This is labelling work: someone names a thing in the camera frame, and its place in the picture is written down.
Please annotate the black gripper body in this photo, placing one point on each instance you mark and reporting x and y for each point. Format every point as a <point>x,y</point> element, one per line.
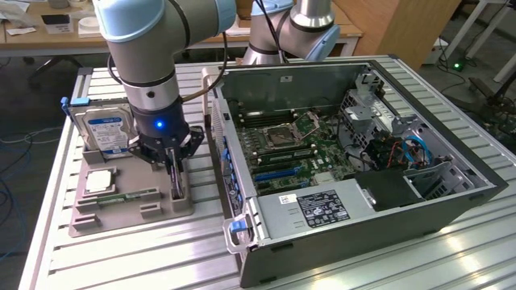
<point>159,124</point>

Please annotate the green expansion card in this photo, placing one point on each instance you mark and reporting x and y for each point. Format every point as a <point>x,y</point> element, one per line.
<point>177,178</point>

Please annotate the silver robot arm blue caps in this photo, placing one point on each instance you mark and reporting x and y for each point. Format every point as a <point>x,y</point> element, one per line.
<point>142,45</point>

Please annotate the grey parts rack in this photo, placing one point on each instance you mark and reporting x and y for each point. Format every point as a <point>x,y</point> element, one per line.
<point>129,181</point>

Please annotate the hard disk blue label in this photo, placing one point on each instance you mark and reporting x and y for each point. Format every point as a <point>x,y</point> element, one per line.
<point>107,133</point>

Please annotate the silver CPU chip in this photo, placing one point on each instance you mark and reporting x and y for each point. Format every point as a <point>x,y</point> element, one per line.
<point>99,181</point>

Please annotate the green RAM stick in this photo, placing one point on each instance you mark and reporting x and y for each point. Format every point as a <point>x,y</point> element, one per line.
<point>286,157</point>
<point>117,197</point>

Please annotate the CPU socket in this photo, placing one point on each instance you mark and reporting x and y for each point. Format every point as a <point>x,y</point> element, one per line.
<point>282,137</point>

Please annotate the hard drive with blue label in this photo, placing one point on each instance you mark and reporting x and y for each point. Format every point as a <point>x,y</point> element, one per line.
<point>73,104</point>

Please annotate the metal socket cover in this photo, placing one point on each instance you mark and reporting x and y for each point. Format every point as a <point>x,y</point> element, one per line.
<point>309,124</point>

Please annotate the blue case latch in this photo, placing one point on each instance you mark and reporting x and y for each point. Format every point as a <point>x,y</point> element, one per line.
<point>235,227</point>

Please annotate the green motherboard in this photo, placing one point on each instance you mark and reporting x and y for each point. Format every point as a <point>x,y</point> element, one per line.
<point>323,151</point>

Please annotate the grey power supply unit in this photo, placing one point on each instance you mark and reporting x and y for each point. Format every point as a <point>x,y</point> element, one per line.
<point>282,217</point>

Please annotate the black chair base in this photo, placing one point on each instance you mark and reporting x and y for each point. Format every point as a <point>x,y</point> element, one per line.
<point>45,65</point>

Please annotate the silver chipset heat sink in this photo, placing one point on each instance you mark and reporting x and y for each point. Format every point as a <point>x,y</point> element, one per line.
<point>323,178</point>

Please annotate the white round container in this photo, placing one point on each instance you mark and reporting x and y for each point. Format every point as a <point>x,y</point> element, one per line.
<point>87,27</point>

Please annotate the stack of white papers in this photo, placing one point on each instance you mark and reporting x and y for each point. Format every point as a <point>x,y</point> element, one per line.
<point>242,30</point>

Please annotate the wooden desk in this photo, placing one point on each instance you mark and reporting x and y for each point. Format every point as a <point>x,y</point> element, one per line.
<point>41,42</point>

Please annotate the white box black lid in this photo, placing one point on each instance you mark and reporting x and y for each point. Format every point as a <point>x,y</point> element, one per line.
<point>58,24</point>

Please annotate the perforated silver disk bay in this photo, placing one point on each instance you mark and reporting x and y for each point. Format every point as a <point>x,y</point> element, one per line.
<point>363,114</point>

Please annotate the small cardboard box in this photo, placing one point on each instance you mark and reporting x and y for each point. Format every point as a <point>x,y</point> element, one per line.
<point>243,9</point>

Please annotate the white tape roll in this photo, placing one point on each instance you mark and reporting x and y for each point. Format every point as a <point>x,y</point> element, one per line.
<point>77,3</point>

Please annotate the white paper tag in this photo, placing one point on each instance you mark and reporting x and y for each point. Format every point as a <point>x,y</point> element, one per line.
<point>21,31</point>

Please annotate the grey cup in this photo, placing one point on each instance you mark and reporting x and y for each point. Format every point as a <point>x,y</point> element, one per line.
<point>59,4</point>

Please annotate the clear plastic bag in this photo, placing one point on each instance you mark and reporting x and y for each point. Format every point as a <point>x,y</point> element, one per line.
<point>14,13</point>

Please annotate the black open PC case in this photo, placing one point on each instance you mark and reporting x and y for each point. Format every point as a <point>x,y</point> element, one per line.
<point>363,241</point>

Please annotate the silver slanted disk bay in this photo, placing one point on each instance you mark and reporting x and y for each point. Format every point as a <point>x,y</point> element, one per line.
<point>443,181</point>

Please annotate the wooden cabinet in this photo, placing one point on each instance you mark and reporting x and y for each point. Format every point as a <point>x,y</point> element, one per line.
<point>403,27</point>

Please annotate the green indicator light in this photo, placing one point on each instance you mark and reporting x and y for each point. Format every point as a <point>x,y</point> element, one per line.
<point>458,65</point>

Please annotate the black floor equipment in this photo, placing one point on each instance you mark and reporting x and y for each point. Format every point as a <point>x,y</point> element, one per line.
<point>493,99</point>

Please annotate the white desk frame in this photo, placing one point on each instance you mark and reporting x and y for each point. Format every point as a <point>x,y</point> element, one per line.
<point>474,30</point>

